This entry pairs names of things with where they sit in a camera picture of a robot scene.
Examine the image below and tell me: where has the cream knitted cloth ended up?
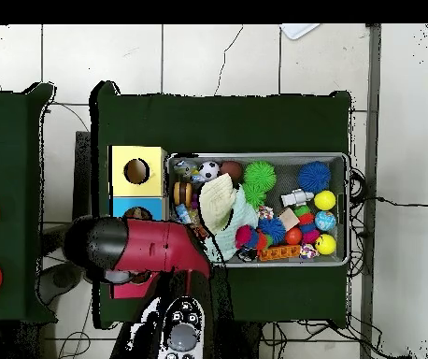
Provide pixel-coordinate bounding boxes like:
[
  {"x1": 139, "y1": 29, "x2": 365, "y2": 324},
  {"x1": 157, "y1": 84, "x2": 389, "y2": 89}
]
[{"x1": 198, "y1": 173, "x2": 237, "y2": 233}]

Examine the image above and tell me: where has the mint knitted cloth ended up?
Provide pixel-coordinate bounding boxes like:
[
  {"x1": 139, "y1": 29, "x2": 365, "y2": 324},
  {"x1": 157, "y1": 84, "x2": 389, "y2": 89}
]
[{"x1": 204, "y1": 186, "x2": 260, "y2": 263}]

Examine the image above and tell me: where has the multicolour spiky caterpillar toy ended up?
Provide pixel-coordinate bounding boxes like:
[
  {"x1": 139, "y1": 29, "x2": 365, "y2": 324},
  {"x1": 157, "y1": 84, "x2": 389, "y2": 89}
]
[{"x1": 235, "y1": 223, "x2": 275, "y2": 251}]

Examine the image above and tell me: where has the metal mesh bin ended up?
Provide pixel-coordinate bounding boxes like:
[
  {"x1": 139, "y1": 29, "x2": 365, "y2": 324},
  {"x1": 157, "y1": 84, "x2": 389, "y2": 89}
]
[{"x1": 165, "y1": 151, "x2": 351, "y2": 269}]

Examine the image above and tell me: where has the wooden box with three holes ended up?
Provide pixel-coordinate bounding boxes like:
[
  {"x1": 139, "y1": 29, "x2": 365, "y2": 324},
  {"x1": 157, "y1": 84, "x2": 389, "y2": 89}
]
[{"x1": 107, "y1": 144, "x2": 170, "y2": 299}]

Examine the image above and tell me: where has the small soccer ball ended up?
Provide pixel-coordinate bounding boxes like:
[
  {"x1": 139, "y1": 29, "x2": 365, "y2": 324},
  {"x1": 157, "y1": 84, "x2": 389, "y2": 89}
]
[{"x1": 197, "y1": 160, "x2": 221, "y2": 181}]

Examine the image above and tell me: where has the green spiky rubber ball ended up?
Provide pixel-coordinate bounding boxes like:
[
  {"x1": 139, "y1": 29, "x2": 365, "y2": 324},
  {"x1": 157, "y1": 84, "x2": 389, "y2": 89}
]
[{"x1": 243, "y1": 160, "x2": 278, "y2": 193}]

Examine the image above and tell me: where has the silver plastic toy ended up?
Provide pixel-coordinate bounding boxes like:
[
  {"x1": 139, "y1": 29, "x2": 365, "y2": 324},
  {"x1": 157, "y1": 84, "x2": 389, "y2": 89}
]
[{"x1": 280, "y1": 188, "x2": 315, "y2": 208}]

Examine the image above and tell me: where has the blue spiky rubber ball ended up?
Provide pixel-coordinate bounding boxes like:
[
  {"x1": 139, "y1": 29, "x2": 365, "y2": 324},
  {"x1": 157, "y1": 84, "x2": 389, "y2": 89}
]
[{"x1": 297, "y1": 160, "x2": 332, "y2": 194}]

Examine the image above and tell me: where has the yellow tennis ball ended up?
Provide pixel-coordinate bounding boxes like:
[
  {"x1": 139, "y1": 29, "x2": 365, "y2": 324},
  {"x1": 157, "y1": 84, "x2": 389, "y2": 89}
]
[{"x1": 313, "y1": 190, "x2": 337, "y2": 211}]

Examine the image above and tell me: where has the blue globe ball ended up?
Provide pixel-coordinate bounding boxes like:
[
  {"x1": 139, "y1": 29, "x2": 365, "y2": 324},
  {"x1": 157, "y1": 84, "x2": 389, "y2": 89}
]
[{"x1": 313, "y1": 209, "x2": 337, "y2": 232}]

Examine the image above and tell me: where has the yellow smiley ball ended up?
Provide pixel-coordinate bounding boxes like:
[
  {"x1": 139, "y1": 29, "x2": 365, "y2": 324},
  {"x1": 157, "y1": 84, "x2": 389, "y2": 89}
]
[{"x1": 314, "y1": 233, "x2": 337, "y2": 256}]

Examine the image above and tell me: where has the dark grey rounded object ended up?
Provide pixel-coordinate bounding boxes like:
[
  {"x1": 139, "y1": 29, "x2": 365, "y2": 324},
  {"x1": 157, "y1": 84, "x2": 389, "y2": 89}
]
[{"x1": 37, "y1": 261, "x2": 86, "y2": 306}]

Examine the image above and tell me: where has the white tray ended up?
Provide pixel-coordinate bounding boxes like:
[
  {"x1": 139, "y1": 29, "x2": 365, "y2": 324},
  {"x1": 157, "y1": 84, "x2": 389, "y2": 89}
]
[{"x1": 280, "y1": 23, "x2": 321, "y2": 41}]

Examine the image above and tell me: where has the dark green side table cloth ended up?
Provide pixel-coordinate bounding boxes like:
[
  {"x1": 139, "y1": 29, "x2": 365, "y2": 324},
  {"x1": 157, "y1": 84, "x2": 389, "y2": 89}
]
[{"x1": 0, "y1": 81, "x2": 58, "y2": 325}]

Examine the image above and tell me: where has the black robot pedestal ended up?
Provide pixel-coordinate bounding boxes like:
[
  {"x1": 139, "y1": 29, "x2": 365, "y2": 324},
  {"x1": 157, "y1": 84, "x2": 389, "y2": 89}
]
[{"x1": 232, "y1": 320, "x2": 264, "y2": 359}]

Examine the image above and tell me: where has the black cable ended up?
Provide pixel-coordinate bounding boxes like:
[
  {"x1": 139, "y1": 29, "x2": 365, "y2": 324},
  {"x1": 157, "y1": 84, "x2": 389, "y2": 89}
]
[{"x1": 363, "y1": 195, "x2": 428, "y2": 208}]

